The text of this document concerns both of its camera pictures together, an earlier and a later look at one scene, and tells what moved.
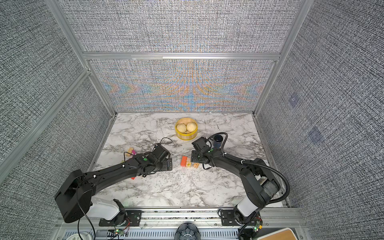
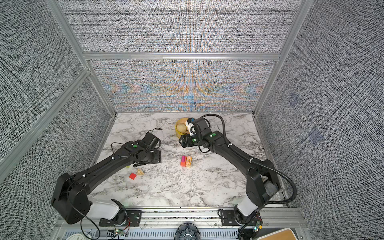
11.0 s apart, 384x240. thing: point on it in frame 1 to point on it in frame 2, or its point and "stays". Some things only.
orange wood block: (183, 161) stays
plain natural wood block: (188, 162) stays
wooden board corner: (285, 234) stays
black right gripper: (194, 154) to (186, 138)
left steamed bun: (181, 127) stays
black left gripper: (167, 167) to (158, 159)
